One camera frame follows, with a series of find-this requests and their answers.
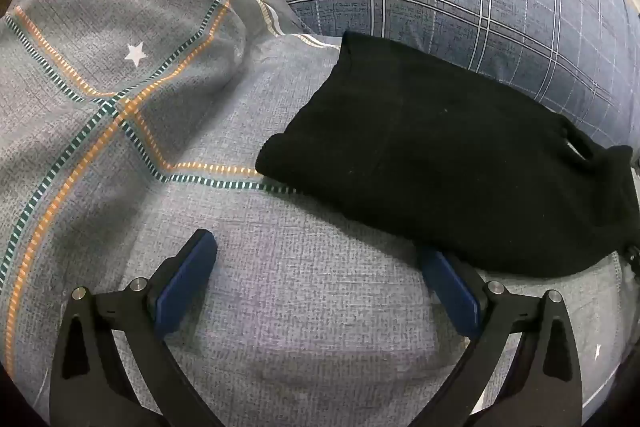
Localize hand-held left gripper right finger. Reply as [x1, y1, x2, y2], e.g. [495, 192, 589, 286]
[407, 248, 583, 427]

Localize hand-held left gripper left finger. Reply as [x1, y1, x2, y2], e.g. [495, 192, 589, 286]
[49, 228, 226, 427]

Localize black pants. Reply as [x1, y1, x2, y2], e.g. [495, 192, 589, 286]
[255, 31, 640, 279]

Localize grey star-print bedsheet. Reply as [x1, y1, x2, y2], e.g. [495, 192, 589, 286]
[0, 0, 632, 427]

